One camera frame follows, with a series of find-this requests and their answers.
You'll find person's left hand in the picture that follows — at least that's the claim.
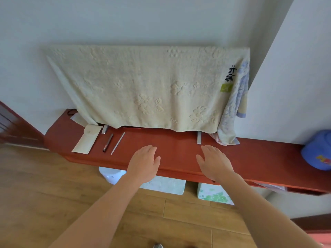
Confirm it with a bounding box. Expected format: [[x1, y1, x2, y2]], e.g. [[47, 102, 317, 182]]
[[126, 145, 161, 184]]

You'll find person's right hand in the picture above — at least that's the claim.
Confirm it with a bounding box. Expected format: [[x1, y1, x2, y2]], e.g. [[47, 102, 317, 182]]
[[196, 145, 236, 182]]

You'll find person's right forearm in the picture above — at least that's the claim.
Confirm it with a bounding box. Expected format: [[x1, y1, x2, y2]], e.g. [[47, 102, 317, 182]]
[[220, 173, 324, 248]]

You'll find person's left forearm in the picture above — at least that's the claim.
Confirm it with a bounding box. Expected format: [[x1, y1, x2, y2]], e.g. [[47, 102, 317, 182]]
[[49, 173, 146, 248]]

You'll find red wooden cabinet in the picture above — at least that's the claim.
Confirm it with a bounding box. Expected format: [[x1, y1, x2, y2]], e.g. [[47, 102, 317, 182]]
[[44, 109, 331, 197]]

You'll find white tissue package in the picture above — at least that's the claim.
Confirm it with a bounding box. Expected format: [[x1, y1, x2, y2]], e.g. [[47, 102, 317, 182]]
[[140, 175, 187, 195]]

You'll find green floral tissue package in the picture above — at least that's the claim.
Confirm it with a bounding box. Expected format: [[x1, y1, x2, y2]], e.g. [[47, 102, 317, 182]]
[[197, 182, 235, 206]]

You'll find thin white stick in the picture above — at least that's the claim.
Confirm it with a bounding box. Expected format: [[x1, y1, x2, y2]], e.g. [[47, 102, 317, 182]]
[[111, 132, 126, 155]]

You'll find white plastic container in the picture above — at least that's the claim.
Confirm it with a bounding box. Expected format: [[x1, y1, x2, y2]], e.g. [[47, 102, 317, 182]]
[[99, 166, 127, 185]]

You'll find dark red pen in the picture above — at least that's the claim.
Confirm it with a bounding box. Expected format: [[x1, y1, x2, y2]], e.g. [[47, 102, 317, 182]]
[[103, 133, 114, 153]]

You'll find blue floral cloth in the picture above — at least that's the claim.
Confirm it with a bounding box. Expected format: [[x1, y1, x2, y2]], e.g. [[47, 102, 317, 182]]
[[217, 58, 250, 146]]

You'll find cream fabric pouch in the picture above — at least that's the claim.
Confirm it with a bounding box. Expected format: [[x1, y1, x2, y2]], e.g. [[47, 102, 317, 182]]
[[72, 124, 103, 155]]

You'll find cream embossed floral towel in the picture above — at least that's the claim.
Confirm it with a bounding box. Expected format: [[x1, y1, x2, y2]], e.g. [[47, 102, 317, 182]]
[[44, 45, 250, 134]]

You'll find white crumpled paper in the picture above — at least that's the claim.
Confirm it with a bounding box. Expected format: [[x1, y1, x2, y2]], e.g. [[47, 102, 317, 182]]
[[70, 113, 89, 127]]

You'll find blue round cap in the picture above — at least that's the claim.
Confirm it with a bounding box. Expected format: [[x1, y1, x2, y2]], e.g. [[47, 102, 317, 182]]
[[301, 130, 331, 171]]

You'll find red wooden furniture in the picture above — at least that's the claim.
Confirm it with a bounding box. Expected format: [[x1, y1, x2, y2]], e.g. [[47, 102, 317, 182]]
[[291, 214, 331, 248]]

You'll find red wooden door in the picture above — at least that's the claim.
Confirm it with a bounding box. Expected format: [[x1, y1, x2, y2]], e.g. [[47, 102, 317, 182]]
[[0, 101, 46, 148]]

